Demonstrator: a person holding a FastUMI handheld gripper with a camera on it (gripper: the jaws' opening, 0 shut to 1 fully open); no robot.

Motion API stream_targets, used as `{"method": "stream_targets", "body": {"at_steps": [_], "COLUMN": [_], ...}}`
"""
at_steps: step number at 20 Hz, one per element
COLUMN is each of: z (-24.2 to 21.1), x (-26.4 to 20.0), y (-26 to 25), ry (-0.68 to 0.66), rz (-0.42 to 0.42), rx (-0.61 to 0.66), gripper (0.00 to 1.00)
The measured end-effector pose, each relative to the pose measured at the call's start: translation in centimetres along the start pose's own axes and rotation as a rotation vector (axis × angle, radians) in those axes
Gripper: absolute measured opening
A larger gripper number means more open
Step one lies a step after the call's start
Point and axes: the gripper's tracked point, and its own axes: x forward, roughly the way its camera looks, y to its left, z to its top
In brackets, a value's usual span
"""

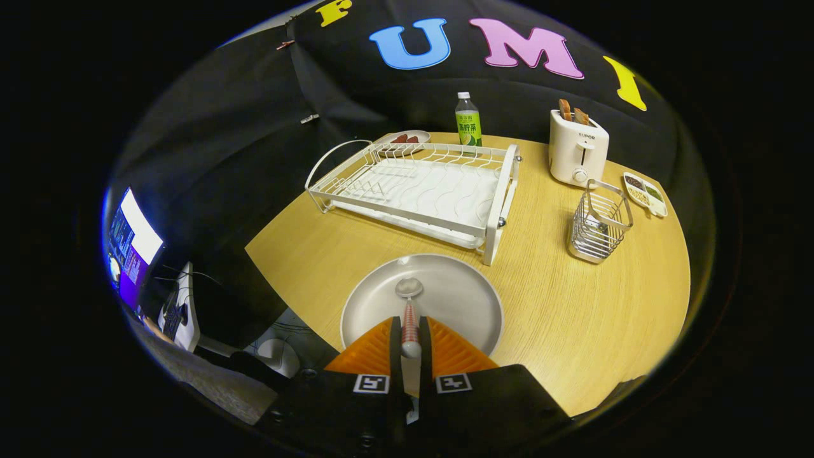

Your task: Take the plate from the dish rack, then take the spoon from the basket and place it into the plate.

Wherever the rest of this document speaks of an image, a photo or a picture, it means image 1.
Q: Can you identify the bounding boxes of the metal spoon with red handle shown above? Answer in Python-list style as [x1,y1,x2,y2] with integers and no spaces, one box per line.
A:
[395,277,424,359]

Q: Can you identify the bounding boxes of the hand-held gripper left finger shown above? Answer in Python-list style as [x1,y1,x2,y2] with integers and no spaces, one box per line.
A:
[258,316,408,446]

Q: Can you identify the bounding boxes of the grey round plate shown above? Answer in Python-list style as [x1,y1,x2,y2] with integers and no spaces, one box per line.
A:
[340,254,504,398]

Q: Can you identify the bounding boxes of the white wire dish rack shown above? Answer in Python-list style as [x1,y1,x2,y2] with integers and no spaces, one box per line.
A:
[305,139,521,267]

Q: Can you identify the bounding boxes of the computer monitor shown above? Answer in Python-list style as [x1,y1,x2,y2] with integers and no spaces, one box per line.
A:
[105,188,165,310]

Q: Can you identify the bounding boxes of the small white sausage plate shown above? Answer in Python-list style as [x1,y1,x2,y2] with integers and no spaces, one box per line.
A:
[375,130,431,146]

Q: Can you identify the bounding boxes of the white round object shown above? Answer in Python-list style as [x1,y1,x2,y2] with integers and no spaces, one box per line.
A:
[258,338,301,378]

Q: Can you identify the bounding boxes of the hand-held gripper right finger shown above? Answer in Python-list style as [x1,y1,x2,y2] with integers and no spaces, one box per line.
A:
[418,316,573,446]

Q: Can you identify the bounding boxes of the black backdrop cloth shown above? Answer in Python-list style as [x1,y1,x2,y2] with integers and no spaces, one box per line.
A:
[105,0,716,357]

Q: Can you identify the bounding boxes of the green label drink bottle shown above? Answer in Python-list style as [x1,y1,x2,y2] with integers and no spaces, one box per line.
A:
[455,92,483,149]

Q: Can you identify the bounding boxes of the metal wire basket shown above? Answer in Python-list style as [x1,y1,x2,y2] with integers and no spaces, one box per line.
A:
[567,179,634,264]

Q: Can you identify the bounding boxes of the white divided snack dish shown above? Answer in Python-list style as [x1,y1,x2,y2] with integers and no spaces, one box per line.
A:
[623,172,668,218]

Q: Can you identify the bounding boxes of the white toaster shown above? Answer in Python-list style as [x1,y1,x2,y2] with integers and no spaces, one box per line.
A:
[549,109,610,187]

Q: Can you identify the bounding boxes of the white desktop device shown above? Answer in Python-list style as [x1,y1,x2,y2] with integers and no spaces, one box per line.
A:
[159,261,202,352]

